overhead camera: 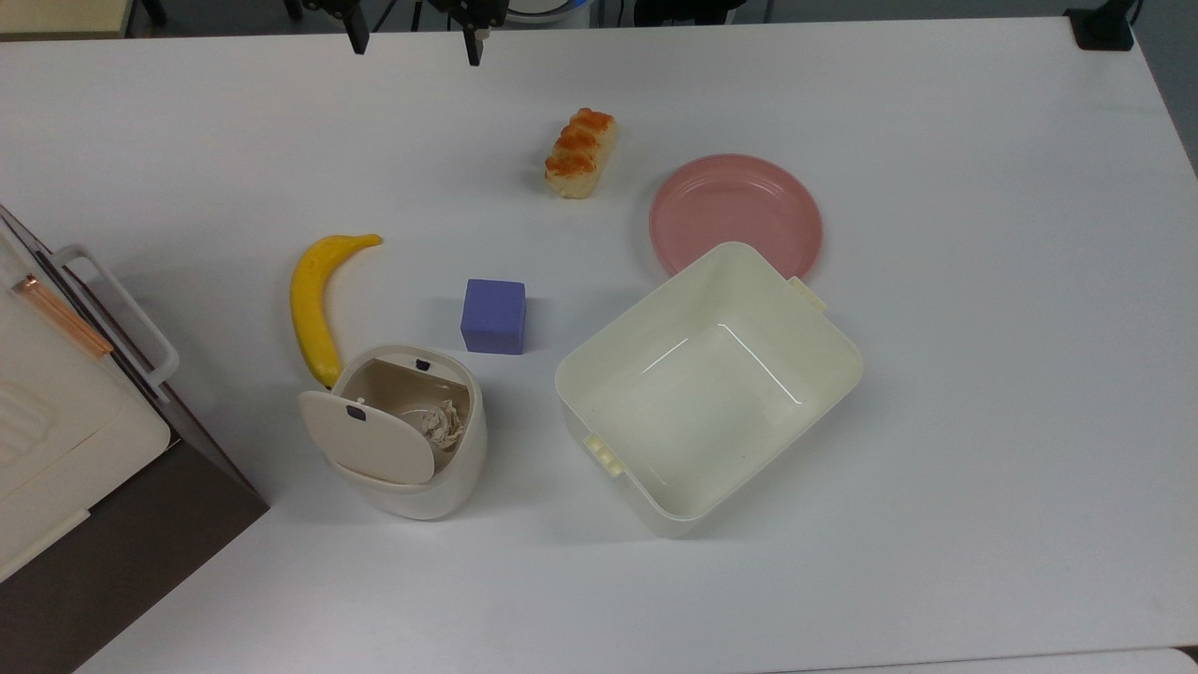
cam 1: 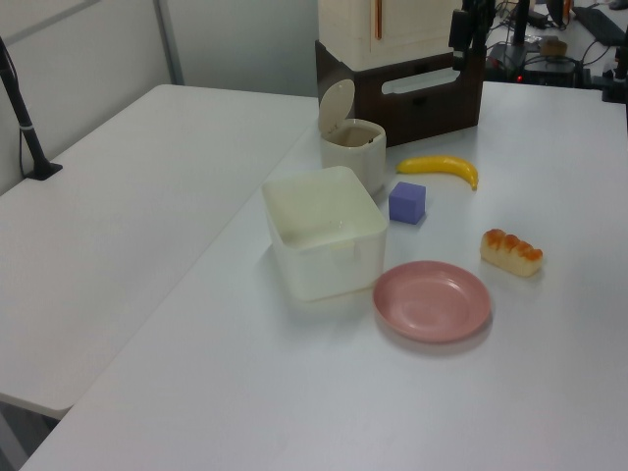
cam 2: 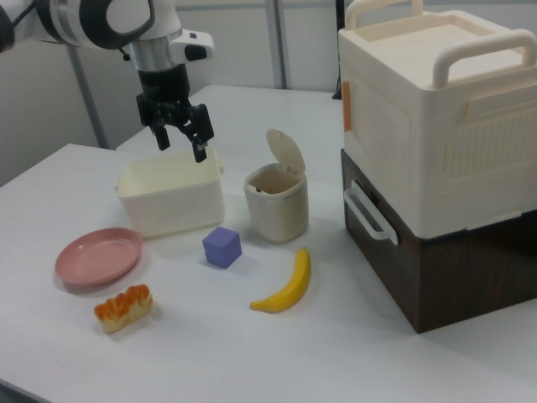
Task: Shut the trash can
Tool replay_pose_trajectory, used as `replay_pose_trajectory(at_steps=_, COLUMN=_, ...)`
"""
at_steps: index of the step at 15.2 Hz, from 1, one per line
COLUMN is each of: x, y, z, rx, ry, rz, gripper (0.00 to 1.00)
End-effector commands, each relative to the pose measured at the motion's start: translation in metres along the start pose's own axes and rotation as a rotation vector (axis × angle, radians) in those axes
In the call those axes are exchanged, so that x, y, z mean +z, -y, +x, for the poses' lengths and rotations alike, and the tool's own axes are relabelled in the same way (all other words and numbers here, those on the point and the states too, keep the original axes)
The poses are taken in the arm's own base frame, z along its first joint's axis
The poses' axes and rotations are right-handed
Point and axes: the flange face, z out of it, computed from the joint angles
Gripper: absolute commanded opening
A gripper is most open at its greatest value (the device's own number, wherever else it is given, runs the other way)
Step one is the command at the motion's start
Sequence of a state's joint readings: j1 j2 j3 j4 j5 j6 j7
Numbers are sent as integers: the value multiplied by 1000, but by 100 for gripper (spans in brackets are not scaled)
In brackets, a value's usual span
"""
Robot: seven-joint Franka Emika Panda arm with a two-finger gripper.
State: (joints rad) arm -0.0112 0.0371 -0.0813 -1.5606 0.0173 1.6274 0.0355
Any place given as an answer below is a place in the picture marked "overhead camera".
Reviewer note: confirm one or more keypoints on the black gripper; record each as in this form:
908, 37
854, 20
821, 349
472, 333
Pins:
412, 6

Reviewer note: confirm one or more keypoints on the crumpled paper ball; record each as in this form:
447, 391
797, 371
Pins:
442, 426

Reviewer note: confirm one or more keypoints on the toy bread with orange topping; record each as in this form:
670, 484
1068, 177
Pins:
580, 154

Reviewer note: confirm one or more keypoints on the cream plastic storage bin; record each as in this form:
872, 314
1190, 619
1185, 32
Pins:
711, 402

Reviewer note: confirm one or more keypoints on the purple cube block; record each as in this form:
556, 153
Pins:
492, 318

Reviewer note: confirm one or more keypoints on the black table clamp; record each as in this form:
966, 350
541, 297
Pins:
1104, 30

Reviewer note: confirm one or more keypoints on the pink round plate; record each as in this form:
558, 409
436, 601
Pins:
730, 211

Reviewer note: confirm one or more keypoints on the yellow banana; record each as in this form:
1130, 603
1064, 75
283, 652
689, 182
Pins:
309, 309

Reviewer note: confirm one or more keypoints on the orange tape strip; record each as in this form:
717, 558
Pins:
65, 318

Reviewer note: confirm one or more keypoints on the cream trash can with lid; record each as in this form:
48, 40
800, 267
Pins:
440, 487

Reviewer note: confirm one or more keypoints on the dark brown wooden box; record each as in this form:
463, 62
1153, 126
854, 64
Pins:
122, 562

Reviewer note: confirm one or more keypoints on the tan wooden board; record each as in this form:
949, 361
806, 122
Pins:
56, 14

